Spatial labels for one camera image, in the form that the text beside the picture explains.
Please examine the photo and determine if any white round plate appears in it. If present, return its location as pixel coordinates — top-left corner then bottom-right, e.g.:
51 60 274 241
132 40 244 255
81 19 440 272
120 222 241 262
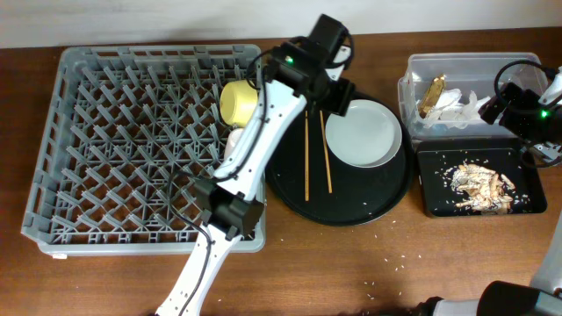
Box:
325 99 402 169

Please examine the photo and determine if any wooden chopstick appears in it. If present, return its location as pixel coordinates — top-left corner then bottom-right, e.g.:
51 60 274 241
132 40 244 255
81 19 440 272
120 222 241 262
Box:
305 111 310 202
320 110 333 194

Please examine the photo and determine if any yellow bowl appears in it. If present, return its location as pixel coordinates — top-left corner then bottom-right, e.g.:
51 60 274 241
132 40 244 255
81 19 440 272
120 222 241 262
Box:
220 80 258 127

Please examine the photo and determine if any food scraps pile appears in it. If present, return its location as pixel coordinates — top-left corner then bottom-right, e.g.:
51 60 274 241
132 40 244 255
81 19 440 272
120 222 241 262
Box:
422 151 531 217

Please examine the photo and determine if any brown foil wrapper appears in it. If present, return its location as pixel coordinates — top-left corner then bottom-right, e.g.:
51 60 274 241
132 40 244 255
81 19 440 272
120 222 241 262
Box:
417 74 446 119

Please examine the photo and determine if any pink plastic cup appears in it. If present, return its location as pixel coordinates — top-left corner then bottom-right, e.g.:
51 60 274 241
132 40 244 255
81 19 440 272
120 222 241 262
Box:
224 128 244 159

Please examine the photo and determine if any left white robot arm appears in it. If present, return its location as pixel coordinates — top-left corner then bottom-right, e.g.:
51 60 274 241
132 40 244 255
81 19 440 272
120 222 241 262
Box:
156 14 355 315

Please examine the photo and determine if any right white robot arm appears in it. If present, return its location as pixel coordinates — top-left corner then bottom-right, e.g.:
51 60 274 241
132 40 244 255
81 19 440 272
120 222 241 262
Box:
416 61 561 316

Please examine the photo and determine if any crumpled white plastic waste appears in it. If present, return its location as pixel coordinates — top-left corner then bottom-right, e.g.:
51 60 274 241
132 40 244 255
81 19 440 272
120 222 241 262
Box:
423 89 491 129

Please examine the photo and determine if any clear plastic waste bin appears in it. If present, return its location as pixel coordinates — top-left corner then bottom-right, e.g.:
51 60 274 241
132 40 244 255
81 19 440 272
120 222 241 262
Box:
398 52 540 141

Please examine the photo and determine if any black rectangular waste tray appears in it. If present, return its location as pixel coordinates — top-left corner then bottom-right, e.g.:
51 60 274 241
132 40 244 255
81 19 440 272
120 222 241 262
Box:
416 139 547 218

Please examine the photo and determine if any grey plastic dishwasher rack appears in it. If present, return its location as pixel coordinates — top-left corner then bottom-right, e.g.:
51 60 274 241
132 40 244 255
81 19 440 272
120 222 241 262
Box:
21 45 260 259

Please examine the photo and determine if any round black tray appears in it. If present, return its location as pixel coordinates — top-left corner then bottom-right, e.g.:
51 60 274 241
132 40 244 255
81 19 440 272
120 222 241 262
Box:
265 113 414 226

